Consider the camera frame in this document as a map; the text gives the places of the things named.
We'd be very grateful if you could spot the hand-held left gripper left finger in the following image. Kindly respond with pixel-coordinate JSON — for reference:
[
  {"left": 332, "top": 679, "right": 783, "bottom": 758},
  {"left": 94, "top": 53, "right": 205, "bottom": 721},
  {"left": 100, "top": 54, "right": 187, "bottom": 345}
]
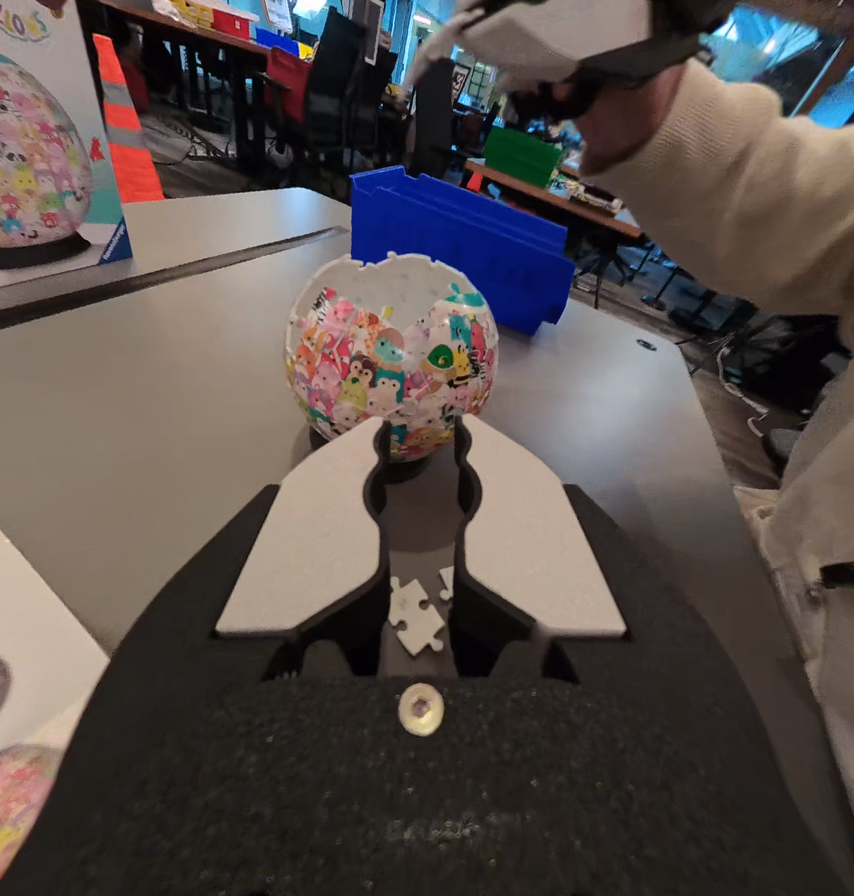
[{"left": 215, "top": 416, "right": 393, "bottom": 674}]

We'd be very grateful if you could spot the orange grey traffic cone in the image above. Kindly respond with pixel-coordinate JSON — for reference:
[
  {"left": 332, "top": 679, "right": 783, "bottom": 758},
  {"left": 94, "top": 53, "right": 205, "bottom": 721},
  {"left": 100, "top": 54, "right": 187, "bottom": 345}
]
[{"left": 92, "top": 34, "right": 166, "bottom": 204}]

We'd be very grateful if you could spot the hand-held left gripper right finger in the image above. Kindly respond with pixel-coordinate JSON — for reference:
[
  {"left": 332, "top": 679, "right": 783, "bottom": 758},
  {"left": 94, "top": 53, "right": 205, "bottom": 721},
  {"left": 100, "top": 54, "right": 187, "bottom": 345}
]
[{"left": 452, "top": 414, "right": 628, "bottom": 674}]

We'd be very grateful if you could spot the blue plastic bin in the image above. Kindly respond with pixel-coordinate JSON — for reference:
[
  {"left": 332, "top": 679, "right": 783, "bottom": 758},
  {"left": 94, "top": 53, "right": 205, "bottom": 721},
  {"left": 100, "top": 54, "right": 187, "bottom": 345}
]
[{"left": 350, "top": 166, "right": 576, "bottom": 338}]

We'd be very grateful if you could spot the red office chair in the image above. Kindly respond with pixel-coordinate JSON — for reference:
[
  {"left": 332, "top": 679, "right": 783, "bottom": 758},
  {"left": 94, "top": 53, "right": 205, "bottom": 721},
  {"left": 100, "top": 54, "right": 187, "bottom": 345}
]
[{"left": 262, "top": 45, "right": 314, "bottom": 130}]

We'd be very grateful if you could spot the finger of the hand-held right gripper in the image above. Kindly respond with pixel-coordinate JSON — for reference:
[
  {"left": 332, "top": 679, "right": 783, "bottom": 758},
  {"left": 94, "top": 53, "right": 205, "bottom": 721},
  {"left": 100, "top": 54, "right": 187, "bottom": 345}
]
[{"left": 404, "top": 0, "right": 653, "bottom": 93}]

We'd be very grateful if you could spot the puzzle ball cardboard box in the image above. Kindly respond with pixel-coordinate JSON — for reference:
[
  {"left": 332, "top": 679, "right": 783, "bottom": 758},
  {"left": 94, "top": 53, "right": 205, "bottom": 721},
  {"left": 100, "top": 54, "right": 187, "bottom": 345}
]
[{"left": 0, "top": 0, "right": 135, "bottom": 294}]

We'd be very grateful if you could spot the black ball stand ring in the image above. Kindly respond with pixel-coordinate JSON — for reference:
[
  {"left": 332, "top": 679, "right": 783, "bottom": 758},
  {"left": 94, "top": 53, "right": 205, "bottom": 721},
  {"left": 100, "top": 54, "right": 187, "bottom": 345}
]
[{"left": 308, "top": 420, "right": 443, "bottom": 485}]

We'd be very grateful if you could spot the person's right forearm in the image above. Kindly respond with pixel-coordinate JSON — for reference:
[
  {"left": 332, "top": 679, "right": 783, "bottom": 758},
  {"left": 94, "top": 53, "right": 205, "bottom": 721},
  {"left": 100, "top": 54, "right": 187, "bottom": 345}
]
[{"left": 588, "top": 59, "right": 854, "bottom": 351}]

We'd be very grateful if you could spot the person's right hand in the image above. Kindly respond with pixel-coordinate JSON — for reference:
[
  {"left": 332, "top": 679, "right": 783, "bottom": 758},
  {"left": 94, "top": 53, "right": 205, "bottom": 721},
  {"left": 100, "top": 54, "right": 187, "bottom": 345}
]
[{"left": 577, "top": 62, "right": 685, "bottom": 177}]

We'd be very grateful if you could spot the white puzzle instruction sheet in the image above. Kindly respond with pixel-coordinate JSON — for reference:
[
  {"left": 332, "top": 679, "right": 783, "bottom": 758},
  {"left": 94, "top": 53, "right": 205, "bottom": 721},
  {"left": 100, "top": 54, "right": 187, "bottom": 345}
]
[{"left": 0, "top": 521, "right": 111, "bottom": 896}]

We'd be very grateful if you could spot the colourful puzzle ball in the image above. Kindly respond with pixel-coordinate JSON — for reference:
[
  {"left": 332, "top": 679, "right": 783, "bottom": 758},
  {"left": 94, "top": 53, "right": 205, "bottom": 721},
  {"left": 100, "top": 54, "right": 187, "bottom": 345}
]
[{"left": 285, "top": 252, "right": 501, "bottom": 463}]

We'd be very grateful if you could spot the wooden work table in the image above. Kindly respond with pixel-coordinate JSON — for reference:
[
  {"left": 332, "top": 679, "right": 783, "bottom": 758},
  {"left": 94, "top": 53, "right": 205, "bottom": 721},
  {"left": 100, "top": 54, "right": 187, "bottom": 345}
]
[{"left": 465, "top": 157, "right": 645, "bottom": 242}]

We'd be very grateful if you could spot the green plastic bin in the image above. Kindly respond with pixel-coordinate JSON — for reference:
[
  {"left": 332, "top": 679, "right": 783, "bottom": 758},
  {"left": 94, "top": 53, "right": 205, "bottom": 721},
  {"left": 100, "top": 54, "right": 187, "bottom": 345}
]
[{"left": 483, "top": 126, "right": 566, "bottom": 190}]

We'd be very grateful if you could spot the black office chair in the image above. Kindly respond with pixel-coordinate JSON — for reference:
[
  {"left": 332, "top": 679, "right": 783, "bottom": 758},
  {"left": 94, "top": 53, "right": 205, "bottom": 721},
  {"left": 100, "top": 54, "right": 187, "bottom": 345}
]
[{"left": 304, "top": 7, "right": 400, "bottom": 184}]

